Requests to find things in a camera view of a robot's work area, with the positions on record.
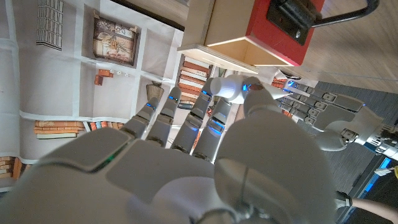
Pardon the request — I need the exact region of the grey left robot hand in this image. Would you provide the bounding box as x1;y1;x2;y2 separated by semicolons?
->
273;79;398;161

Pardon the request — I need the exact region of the printed bookshelf backdrop cloth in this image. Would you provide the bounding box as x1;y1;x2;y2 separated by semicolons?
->
0;0;312;194

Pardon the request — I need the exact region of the white red toothpaste tube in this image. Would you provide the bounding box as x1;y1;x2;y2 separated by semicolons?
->
210;74;295;105

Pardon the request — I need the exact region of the red drawer with black handle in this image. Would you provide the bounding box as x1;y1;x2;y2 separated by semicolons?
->
205;0;380;67

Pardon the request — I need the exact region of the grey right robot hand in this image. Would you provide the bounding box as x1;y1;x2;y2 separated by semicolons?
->
0;76;340;224

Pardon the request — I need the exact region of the light wooden slotted box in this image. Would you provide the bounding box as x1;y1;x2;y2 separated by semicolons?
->
177;0;259;75

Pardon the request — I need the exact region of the person in blue jeans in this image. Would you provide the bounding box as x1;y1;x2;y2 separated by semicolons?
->
351;197;398;223

